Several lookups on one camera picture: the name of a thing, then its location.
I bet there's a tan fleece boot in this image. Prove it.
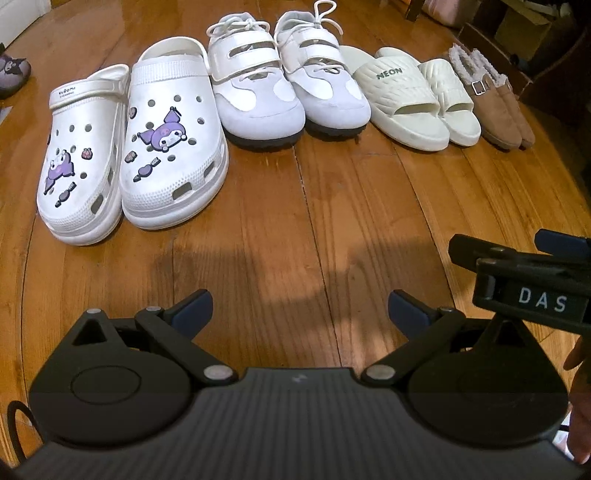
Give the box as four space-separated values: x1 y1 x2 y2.
448 44 522 151
471 49 535 149

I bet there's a white clog with charms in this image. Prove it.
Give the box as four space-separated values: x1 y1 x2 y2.
119 36 229 230

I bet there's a white lace sneaker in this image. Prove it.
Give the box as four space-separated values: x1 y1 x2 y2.
273 1 370 138
206 12 305 149

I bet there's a person's right hand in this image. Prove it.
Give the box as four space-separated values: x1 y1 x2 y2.
564 337 591 464

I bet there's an open cardboard box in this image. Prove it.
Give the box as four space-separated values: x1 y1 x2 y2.
494 0 572 57

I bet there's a pink bag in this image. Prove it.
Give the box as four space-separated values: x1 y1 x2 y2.
422 0 480 28

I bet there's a purple clog near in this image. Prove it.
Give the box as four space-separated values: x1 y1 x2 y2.
0 43 31 100

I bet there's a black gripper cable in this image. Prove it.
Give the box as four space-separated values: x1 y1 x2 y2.
5 399 45 464

